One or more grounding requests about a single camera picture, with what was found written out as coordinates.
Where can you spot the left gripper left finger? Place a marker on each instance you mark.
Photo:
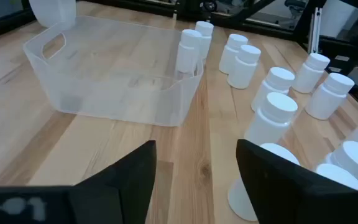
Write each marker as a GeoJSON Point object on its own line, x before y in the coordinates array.
{"type": "Point", "coordinates": [110, 199]}

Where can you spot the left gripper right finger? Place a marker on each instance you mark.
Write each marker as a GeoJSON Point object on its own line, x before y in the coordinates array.
{"type": "Point", "coordinates": [291, 199]}

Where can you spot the translucent plastic basket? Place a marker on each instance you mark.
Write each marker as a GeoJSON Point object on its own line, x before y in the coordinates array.
{"type": "Point", "coordinates": [104, 102]}

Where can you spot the black box with white labels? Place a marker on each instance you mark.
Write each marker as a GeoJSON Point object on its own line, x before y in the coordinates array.
{"type": "Point", "coordinates": [345, 65]}

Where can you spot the white round column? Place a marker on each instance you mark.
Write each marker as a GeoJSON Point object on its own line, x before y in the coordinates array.
{"type": "Point", "coordinates": [337, 17]}

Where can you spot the black office chair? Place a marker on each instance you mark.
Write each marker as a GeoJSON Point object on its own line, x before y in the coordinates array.
{"type": "Point", "coordinates": [294, 6]}

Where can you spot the green plant in white pot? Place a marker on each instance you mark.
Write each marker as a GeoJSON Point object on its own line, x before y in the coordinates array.
{"type": "Point", "coordinates": [51, 12]}

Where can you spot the silver aluminium post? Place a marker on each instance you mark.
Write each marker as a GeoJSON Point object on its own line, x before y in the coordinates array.
{"type": "Point", "coordinates": [315, 31]}

